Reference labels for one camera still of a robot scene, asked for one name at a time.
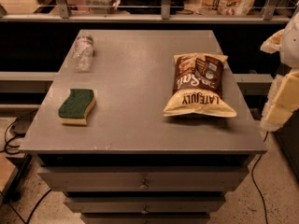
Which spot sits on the metal shelf rail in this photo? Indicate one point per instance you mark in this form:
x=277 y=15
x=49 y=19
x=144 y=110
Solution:
x=263 y=11

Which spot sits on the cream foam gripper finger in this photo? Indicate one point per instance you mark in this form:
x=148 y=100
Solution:
x=282 y=101
x=272 y=44

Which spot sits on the clear plastic water bottle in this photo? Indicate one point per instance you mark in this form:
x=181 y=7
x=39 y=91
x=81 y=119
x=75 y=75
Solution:
x=82 y=56

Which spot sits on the green yellow sponge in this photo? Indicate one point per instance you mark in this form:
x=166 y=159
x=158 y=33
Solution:
x=76 y=107

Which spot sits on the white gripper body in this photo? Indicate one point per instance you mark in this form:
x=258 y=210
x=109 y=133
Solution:
x=291 y=46

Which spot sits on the black bag on shelf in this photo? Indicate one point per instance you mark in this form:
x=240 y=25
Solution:
x=149 y=6

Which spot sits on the brown Late July chip bag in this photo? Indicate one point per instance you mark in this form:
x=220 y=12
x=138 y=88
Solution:
x=197 y=87

